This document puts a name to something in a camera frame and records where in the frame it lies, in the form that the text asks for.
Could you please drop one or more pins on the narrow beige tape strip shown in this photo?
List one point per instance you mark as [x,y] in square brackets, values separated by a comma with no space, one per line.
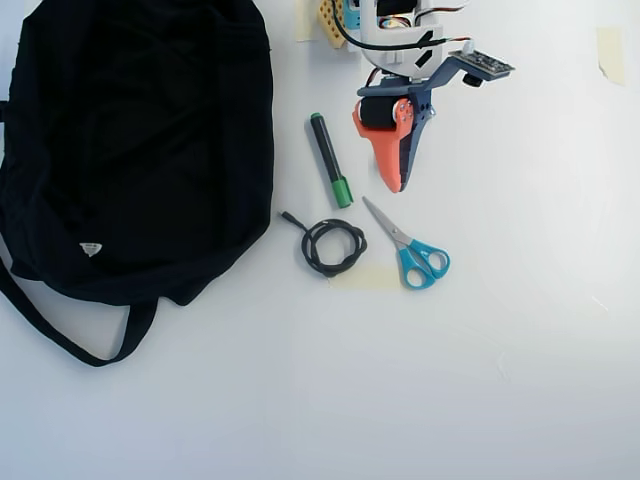
[306,22]

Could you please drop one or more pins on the light blue perforated base part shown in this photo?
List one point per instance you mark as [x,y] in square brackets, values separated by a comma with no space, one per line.
[353,12]

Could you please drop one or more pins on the black marker green cap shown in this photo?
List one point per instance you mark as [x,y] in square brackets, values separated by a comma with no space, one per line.
[327,155]

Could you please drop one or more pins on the yellow perforated base part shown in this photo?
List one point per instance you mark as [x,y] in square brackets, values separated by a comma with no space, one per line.
[330,25]

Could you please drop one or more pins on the black fabric bag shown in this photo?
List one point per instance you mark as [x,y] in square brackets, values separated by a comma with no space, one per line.
[125,150]

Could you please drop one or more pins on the tall beige tape strip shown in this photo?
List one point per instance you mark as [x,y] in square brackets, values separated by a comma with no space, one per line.
[612,55]

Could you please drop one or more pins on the wide beige tape strip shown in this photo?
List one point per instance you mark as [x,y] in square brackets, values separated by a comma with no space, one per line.
[370,277]

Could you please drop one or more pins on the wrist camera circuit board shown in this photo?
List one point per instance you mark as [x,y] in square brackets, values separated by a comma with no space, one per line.
[485,62]

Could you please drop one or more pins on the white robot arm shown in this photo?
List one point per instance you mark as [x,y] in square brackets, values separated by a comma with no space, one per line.
[395,57]

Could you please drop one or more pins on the blue-grey gripper black motor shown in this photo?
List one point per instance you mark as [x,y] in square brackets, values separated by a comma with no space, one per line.
[378,116]

